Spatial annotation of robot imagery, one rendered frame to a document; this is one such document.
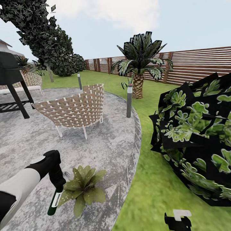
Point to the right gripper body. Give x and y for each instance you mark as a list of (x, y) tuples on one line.
[(173, 224)]

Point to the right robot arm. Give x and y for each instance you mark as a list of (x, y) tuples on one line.
[(177, 223)]

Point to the insectifuge atomizer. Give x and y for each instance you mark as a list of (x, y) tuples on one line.
[(54, 203)]

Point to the pot plant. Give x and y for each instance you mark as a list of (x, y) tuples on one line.
[(82, 189)]

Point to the charcoal grill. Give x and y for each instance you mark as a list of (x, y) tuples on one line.
[(10, 73)]

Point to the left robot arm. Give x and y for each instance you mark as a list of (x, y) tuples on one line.
[(14, 191)]

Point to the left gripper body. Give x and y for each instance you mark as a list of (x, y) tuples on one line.
[(57, 179)]

